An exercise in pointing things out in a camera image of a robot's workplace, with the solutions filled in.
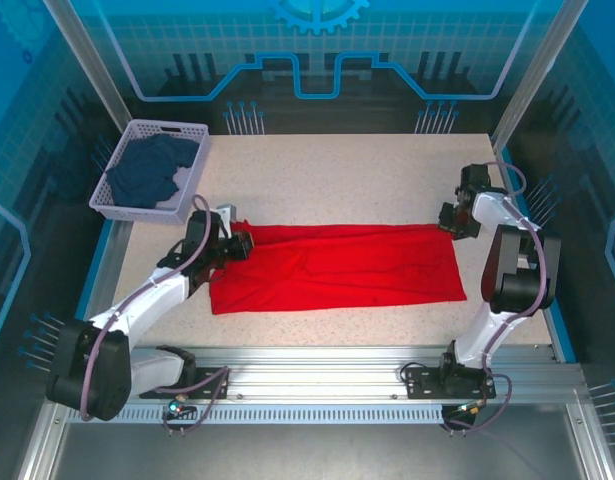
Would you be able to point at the aluminium mounting rail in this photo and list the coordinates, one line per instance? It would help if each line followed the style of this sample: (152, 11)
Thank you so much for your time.
(312, 370)

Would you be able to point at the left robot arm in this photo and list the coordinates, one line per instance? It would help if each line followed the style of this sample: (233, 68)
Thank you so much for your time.
(147, 295)

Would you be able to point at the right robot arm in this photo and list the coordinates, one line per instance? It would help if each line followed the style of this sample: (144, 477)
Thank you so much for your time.
(512, 280)

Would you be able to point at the lavender plastic basket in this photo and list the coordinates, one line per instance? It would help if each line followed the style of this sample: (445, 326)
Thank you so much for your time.
(137, 215)

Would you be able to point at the aluminium frame side rail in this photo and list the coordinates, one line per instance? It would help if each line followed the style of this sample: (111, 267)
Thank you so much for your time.
(597, 467)
(37, 467)

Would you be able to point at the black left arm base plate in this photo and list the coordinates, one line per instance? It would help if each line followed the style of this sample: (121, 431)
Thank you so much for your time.
(212, 382)

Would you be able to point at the small LED connector board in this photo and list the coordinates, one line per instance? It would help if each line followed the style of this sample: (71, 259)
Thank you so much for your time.
(469, 407)
(176, 407)

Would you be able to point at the blue table edge strip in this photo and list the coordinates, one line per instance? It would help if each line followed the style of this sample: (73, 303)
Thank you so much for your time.
(567, 345)
(103, 250)

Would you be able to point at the red t-shirt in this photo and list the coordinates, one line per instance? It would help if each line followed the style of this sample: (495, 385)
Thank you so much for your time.
(337, 270)

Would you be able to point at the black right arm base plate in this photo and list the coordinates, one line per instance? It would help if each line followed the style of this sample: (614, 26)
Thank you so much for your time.
(422, 385)

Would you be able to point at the navy blue garment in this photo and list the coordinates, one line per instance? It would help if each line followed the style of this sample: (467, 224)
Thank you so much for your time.
(147, 170)

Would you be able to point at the grey metal lower panel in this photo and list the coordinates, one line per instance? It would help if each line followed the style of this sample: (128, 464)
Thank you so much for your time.
(312, 455)

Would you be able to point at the aluminium frame post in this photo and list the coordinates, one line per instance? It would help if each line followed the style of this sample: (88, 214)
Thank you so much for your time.
(534, 75)
(97, 75)

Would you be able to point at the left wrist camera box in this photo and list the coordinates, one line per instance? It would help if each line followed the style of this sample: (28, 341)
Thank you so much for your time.
(227, 212)

